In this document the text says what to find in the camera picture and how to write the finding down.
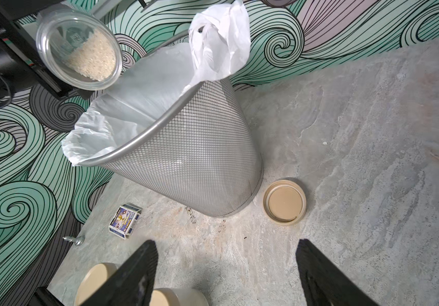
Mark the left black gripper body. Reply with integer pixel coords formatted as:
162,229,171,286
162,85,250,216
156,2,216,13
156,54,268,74
0,1,92,99

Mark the silver mesh waste bin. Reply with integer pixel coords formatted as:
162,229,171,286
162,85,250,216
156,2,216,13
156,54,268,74
77,30,264,218

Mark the beige jar lid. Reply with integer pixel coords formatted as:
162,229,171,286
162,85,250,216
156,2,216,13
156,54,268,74
263,179,307,226

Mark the white plastic bin liner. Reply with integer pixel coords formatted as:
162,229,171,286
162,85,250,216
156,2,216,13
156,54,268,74
61,1,251,167

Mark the small colourful card box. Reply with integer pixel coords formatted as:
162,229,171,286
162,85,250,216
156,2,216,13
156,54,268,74
108,203,143,240

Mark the small metal bolt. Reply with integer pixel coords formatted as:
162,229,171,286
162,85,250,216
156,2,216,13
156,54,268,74
63,236,84,246

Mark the jar with beige lid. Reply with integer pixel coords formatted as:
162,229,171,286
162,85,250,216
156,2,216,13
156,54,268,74
74,263,118,305
149,288,209,306

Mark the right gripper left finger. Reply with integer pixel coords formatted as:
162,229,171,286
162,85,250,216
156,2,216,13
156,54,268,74
83,240,158,306

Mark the middle jar with beige lid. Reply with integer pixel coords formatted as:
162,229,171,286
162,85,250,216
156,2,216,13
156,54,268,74
149,288,209,306

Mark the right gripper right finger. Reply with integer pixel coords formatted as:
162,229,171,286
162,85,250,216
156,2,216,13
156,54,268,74
295,239,377,305

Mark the clear plastic rice jar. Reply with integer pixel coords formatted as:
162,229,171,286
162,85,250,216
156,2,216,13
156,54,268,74
35,1,123,91

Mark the left jar with beige lid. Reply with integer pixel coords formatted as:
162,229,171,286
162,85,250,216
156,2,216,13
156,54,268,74
74,263,118,305

